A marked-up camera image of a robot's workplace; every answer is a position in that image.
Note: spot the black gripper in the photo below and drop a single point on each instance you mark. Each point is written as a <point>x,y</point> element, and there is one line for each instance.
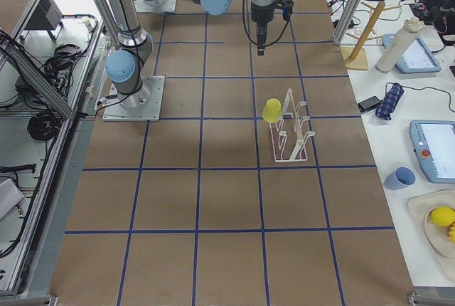
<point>260,16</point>

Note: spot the yellow plastic cup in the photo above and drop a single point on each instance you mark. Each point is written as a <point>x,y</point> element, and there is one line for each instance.
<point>272,110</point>

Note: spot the blue cup on side table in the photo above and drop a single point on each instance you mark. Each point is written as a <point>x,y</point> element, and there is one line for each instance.
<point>400,178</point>

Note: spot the wooden mug tree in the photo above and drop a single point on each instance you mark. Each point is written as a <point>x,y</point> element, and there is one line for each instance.
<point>355,57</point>

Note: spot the white thermos bottle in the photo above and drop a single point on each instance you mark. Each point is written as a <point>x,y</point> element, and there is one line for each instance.
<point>399,44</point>

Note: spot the black smartphone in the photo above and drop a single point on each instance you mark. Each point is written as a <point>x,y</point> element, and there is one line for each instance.
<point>368,104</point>

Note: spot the blue plaid folded umbrella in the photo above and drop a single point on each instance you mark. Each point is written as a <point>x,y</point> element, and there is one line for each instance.
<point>389,103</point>

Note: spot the far blue teach pendant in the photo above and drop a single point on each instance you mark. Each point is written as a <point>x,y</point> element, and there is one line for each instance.
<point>418,59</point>

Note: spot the blue teach pendant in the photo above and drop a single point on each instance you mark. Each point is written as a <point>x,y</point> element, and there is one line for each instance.
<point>418,59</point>
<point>433,142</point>

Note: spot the near blue teach pendant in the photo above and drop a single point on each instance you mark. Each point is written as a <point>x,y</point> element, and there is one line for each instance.
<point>433,142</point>

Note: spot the yellow lemon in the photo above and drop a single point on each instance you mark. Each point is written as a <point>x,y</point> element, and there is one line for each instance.
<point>442,216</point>

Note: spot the cream tray with plate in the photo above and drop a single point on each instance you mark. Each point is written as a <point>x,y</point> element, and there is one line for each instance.
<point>437,237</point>

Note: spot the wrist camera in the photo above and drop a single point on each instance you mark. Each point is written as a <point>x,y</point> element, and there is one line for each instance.
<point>286,7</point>

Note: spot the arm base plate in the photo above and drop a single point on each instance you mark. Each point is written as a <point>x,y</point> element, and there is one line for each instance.
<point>141,106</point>
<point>155,6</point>

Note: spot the white wire cup rack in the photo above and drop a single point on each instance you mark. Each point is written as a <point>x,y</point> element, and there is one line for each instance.
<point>290,134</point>

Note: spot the aluminium frame post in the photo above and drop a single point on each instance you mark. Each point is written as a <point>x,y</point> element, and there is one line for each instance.
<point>344,20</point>

